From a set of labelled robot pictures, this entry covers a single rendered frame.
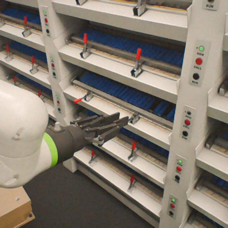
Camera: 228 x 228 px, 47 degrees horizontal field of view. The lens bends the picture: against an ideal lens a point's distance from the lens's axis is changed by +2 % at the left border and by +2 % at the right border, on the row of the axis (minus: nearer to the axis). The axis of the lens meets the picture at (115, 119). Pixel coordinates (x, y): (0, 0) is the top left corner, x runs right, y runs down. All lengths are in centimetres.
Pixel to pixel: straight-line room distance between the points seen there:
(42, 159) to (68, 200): 86
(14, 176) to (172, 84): 53
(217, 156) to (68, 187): 89
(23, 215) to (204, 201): 64
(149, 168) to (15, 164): 65
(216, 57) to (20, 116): 49
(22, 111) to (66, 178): 111
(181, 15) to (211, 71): 18
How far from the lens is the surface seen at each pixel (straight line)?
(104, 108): 109
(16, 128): 48
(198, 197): 102
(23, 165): 56
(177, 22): 77
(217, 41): 71
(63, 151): 63
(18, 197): 100
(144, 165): 109
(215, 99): 79
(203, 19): 72
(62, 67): 123
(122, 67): 96
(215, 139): 89
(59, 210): 142
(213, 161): 88
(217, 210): 100
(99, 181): 146
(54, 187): 152
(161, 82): 86
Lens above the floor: 110
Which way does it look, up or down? 33 degrees down
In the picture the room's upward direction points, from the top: straight up
